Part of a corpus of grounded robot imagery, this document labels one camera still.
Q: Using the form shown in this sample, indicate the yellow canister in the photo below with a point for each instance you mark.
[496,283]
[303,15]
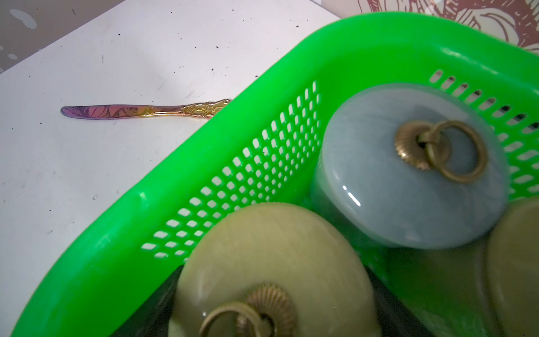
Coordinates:
[282,264]
[486,288]

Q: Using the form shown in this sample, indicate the blue canister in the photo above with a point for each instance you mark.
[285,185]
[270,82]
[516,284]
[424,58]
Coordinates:
[405,165]

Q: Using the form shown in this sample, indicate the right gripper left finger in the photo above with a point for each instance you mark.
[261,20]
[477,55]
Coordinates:
[151,319]

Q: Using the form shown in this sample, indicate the green plastic basket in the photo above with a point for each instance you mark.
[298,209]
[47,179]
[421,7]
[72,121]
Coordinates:
[263,147]

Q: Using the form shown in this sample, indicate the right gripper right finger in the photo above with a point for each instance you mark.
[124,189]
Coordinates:
[395,319]

